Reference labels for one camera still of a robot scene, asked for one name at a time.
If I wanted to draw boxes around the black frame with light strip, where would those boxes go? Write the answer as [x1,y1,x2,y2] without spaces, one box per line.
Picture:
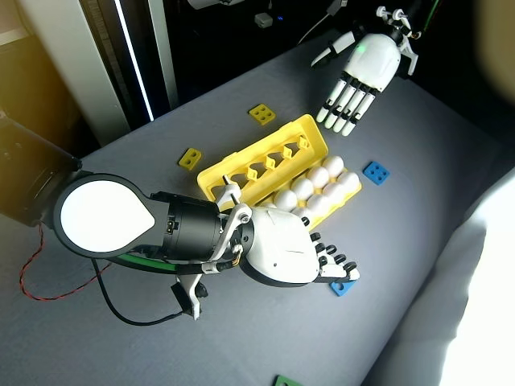
[80,0,156,129]

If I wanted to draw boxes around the white device housing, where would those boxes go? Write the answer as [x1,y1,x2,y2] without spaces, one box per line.
[187,0,246,10]

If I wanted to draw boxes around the yellow four-hole block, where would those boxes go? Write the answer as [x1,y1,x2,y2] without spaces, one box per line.
[248,104,278,127]

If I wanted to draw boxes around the yellow egg carton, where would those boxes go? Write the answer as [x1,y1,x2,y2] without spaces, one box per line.
[196,113,363,230]

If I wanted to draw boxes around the white curtain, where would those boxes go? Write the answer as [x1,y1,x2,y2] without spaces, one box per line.
[360,166,515,386]

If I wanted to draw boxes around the white cable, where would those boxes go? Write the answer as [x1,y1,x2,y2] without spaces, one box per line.
[297,0,349,45]

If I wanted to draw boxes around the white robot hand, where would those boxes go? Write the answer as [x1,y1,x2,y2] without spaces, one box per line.
[240,203,361,290]
[310,31,403,138]

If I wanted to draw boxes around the white cabinet panel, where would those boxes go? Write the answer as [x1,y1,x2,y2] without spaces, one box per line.
[18,0,132,148]

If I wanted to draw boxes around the yellow two-hole block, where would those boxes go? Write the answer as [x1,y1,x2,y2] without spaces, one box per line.
[178,147,203,172]

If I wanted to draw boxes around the blue four-hole block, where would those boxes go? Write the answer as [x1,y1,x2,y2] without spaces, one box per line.
[362,161,390,187]

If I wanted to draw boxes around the red twisted cable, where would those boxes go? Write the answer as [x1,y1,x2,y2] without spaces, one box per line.
[19,223,112,302]

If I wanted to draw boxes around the blue two-hole block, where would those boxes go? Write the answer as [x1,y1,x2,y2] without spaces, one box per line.
[328,279,358,298]

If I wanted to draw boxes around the grey metal post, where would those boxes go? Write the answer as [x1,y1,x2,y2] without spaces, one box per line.
[146,0,180,109]

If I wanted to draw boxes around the grey table cloth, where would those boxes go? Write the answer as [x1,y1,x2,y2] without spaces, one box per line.
[0,38,515,386]

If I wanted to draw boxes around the black cable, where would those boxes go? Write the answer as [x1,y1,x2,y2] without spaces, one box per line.
[91,257,190,326]

